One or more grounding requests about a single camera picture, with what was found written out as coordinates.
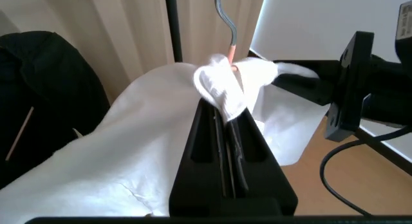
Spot black cable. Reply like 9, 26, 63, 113
319, 126, 412, 218

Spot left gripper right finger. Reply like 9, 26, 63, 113
229, 107, 299, 217

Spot black shorts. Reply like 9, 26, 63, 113
0, 30, 111, 190

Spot white printed T-shirt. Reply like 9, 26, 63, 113
0, 53, 330, 218

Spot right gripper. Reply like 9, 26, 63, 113
272, 30, 412, 143

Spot black clothes rack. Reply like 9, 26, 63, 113
164, 0, 183, 63

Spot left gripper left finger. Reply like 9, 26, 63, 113
169, 99, 230, 218

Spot pink clothes hanger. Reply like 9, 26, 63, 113
214, 0, 239, 73
5, 106, 35, 162

